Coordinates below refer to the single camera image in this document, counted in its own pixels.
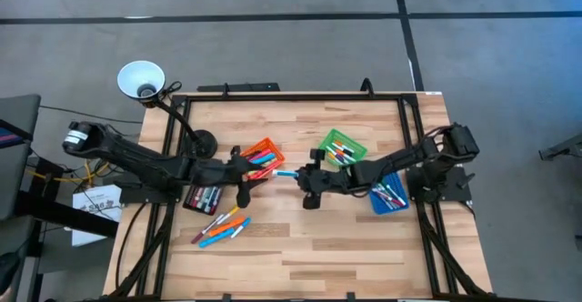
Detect black cap white marker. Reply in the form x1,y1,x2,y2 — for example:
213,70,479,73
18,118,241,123
330,141,356,155

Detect green plastic basket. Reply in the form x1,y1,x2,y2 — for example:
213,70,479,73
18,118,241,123
317,127,368,166

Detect red thin marker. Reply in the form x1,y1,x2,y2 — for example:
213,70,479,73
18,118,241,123
379,190,407,206

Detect purple thin marker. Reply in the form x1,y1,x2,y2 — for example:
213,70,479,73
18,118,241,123
190,222,216,245

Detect black stand beam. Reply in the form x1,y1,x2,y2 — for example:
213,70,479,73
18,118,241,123
17,156,120,238

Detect white printed paper sheet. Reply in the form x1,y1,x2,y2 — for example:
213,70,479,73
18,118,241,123
71,183,123,247

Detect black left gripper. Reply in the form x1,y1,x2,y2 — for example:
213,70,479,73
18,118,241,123
199,146,269,209

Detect blue cap white marker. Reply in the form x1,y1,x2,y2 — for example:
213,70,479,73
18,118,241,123
230,217,252,239

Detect coral red highlighter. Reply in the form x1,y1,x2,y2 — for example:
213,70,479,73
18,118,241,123
252,165,283,179

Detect orange highlighter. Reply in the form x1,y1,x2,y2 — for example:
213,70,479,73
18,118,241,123
207,215,249,237

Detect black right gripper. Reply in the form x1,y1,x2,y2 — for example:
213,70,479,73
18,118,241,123
296,149,351,211

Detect pink highlighter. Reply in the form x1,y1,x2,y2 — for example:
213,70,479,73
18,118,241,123
248,148,274,162

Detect yellow cable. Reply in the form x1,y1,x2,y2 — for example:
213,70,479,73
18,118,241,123
26,156,110,189

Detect orange plastic basket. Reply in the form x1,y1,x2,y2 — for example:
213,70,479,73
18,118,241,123
239,136,286,181

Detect black plastic basket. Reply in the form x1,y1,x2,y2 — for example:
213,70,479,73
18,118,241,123
182,184,224,216

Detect dark grey chair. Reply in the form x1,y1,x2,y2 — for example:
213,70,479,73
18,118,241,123
0,93,42,224

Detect blue plastic basket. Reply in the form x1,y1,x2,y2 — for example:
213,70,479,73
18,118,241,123
366,170,410,216

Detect black power strip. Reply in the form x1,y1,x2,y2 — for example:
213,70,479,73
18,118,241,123
196,82,282,94

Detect grey chair base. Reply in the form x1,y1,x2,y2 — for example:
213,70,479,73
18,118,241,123
538,133,582,162

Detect black floor cable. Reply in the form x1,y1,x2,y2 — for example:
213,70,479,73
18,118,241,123
39,105,145,125

